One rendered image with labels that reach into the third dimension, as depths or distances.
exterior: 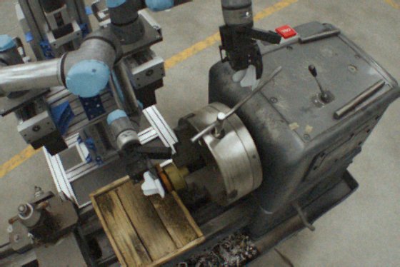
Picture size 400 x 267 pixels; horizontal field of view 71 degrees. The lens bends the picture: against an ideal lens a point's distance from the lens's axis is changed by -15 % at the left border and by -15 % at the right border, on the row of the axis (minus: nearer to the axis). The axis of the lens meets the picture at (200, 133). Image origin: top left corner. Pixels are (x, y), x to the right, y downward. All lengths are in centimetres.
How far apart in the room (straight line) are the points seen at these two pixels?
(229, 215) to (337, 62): 68
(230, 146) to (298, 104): 25
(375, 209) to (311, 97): 154
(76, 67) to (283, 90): 61
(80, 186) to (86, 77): 130
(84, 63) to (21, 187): 179
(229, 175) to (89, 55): 51
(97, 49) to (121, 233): 64
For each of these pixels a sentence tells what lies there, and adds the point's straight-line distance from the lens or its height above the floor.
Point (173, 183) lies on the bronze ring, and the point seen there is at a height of 111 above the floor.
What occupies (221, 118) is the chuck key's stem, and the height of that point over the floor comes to 132.
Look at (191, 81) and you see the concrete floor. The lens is 275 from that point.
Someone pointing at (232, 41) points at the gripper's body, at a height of 148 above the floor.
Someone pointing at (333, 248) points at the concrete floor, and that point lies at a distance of 221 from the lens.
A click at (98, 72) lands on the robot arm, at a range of 88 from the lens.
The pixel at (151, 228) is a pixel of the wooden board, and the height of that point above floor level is 89.
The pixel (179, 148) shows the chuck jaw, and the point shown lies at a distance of 98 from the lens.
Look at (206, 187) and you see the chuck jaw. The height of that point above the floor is 111.
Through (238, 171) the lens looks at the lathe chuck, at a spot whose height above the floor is 118.
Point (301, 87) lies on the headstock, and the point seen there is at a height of 125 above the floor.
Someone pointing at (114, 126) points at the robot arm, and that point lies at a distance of 112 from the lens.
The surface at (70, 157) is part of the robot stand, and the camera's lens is 224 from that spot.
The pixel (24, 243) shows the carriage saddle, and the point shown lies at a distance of 130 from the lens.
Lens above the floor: 199
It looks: 56 degrees down
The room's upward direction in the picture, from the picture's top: 1 degrees counter-clockwise
